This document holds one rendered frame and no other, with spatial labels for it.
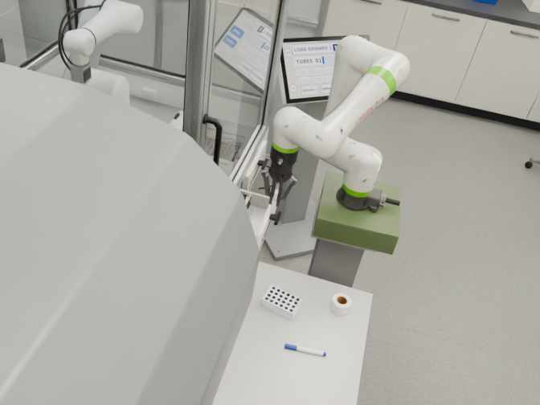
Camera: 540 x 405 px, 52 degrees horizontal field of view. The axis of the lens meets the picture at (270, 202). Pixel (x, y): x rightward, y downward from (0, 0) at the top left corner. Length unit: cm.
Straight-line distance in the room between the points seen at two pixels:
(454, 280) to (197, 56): 252
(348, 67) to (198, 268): 134
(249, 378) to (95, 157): 109
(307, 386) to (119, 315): 115
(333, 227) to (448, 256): 150
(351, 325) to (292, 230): 145
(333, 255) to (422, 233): 135
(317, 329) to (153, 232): 121
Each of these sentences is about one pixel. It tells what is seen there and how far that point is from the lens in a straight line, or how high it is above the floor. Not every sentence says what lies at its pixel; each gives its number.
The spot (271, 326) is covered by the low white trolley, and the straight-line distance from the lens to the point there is 195.
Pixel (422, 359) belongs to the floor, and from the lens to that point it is 303.
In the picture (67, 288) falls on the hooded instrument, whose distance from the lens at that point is 73.
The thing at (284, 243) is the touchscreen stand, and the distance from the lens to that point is 329.
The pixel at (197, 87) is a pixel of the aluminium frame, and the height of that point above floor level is 164.
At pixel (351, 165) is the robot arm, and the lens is 221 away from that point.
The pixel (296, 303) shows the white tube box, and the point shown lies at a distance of 199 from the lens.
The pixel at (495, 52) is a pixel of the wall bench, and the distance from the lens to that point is 496.
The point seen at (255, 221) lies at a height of 84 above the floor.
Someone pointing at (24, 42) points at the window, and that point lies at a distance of 155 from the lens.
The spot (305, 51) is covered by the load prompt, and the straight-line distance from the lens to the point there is 281.
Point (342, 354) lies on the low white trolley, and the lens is 194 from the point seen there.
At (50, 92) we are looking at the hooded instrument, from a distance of 102.
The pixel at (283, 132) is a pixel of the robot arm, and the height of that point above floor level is 133.
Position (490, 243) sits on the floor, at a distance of 388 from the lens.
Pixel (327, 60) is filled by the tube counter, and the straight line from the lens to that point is 286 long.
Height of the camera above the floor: 229
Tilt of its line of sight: 39 degrees down
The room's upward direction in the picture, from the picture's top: 10 degrees clockwise
